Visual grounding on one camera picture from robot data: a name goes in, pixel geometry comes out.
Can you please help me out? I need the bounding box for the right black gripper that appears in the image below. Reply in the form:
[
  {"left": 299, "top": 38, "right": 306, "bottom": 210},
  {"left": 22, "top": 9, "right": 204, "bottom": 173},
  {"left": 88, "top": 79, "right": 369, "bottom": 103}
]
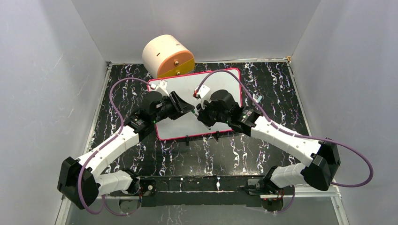
[{"left": 196, "top": 97, "right": 230, "bottom": 128}]

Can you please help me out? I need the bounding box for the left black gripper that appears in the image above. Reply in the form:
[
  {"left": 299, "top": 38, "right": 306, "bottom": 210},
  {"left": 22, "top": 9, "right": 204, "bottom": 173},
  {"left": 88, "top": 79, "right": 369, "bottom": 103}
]
[{"left": 152, "top": 92, "right": 195, "bottom": 123}]

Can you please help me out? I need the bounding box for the pink framed whiteboard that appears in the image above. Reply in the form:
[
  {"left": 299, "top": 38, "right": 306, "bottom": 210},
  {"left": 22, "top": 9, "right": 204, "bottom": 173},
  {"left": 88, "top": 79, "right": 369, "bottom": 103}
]
[{"left": 155, "top": 72, "right": 242, "bottom": 141}]

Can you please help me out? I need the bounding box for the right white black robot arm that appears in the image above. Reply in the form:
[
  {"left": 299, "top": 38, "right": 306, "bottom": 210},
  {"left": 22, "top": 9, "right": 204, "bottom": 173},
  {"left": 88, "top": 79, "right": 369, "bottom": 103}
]
[{"left": 193, "top": 85, "right": 340, "bottom": 195}]

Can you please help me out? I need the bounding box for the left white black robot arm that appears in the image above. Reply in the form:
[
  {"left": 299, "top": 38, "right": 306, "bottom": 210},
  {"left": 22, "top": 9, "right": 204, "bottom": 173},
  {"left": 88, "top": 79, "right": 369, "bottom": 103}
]
[{"left": 57, "top": 91, "right": 195, "bottom": 210}]

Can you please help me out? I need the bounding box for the cream cylindrical drawer box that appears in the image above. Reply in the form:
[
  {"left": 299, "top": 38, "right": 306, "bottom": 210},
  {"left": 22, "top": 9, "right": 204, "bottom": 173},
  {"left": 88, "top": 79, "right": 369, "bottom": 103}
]
[{"left": 142, "top": 34, "right": 195, "bottom": 79}]

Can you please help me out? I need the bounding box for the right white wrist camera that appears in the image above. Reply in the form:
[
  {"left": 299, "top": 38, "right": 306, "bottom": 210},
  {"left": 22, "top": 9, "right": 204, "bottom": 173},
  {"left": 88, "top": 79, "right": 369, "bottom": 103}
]
[{"left": 193, "top": 85, "right": 211, "bottom": 101}]

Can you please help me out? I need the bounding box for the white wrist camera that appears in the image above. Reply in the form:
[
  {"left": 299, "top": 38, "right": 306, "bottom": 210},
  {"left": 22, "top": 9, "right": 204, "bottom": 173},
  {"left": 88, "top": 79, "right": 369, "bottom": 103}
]
[
  {"left": 193, "top": 85, "right": 211, "bottom": 101},
  {"left": 150, "top": 80, "right": 169, "bottom": 97}
]

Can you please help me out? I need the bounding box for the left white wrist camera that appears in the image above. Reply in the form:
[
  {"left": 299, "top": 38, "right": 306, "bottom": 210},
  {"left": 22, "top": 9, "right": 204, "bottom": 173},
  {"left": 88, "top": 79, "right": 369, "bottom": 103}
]
[{"left": 150, "top": 80, "right": 169, "bottom": 97}]

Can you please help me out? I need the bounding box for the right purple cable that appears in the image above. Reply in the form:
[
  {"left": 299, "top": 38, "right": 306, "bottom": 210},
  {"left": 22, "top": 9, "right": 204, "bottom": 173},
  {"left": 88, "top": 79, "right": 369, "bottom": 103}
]
[{"left": 196, "top": 69, "right": 374, "bottom": 215}]

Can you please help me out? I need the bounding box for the purple cable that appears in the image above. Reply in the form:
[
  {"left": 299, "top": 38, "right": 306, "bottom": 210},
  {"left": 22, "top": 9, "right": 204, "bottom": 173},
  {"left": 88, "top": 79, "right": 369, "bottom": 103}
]
[
  {"left": 196, "top": 69, "right": 374, "bottom": 215},
  {"left": 77, "top": 77, "right": 156, "bottom": 217}
]

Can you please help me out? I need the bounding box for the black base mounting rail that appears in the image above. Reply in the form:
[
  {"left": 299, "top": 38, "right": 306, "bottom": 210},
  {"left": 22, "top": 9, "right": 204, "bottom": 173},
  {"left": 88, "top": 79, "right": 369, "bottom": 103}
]
[{"left": 108, "top": 175, "right": 283, "bottom": 212}]

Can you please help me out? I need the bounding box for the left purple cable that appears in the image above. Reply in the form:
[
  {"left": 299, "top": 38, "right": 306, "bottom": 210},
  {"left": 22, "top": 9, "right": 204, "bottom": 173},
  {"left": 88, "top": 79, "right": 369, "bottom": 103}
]
[{"left": 77, "top": 77, "right": 156, "bottom": 217}]

